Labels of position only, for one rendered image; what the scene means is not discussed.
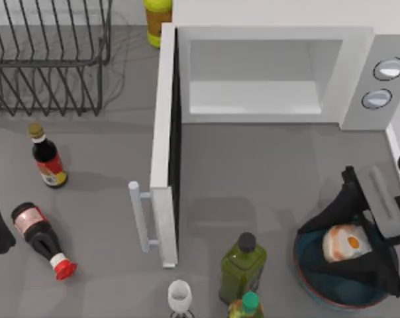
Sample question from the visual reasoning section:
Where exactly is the dark bottle with red cap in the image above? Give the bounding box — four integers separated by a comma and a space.
11, 201, 79, 282

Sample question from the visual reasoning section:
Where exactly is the dark blue bowl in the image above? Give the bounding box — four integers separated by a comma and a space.
292, 214, 400, 311

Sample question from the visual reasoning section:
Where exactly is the dark bottle with gold cap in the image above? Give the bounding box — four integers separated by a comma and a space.
27, 122, 69, 190

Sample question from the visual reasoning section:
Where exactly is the dark wire dish rack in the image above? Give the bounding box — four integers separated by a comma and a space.
0, 0, 114, 117

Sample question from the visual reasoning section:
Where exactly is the white microwave door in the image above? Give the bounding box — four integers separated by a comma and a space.
149, 23, 183, 270

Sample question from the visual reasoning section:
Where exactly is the large round microwave knob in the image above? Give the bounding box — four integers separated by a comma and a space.
372, 56, 400, 81

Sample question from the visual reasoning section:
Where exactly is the yellow bottle with green cap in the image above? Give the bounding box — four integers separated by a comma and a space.
227, 291, 265, 318

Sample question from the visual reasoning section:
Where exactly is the grey microwave door handle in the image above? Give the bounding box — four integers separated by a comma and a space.
127, 180, 162, 254

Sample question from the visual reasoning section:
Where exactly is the green bottle with black cap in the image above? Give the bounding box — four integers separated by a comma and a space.
218, 232, 268, 306

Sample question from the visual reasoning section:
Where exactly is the small round microwave knob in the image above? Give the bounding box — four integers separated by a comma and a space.
361, 88, 393, 110

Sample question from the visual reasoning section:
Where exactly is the pale microwave oven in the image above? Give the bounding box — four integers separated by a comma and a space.
171, 0, 400, 133

